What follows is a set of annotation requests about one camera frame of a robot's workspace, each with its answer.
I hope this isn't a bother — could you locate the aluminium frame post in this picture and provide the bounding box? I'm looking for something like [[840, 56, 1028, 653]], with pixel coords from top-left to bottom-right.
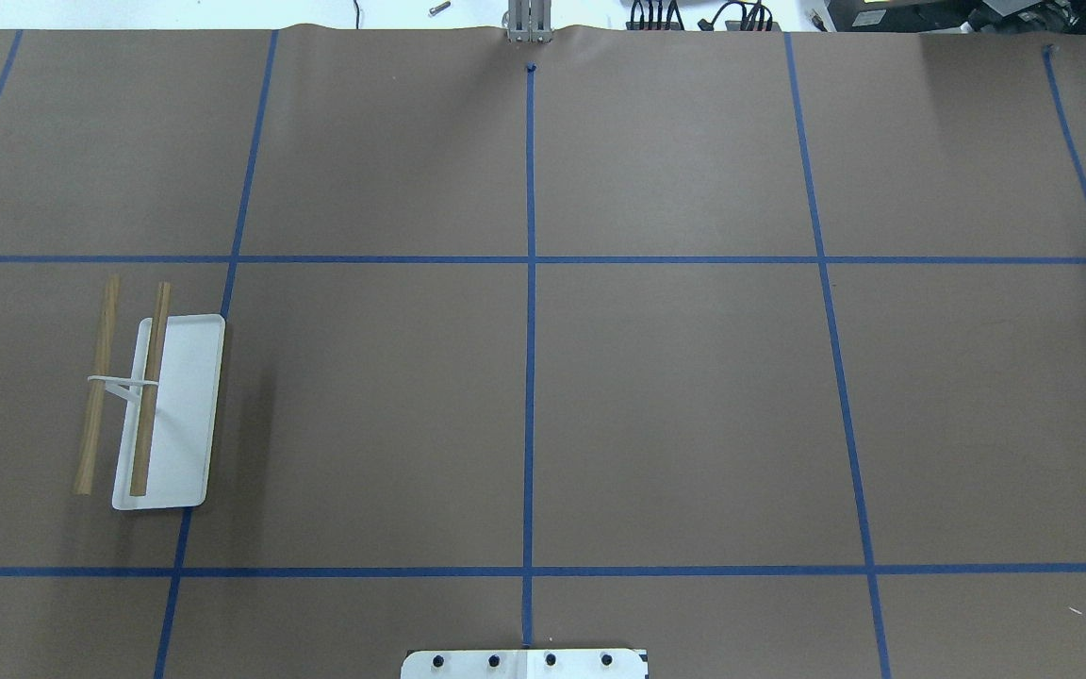
[[504, 0, 554, 43]]

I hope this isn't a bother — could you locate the white towel rack with wooden bars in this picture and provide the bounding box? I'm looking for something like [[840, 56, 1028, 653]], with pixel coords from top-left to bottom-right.
[[72, 274, 227, 511]]

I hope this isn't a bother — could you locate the brown paper table cover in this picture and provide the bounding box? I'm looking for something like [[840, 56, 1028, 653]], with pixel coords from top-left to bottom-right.
[[0, 26, 1086, 678]]

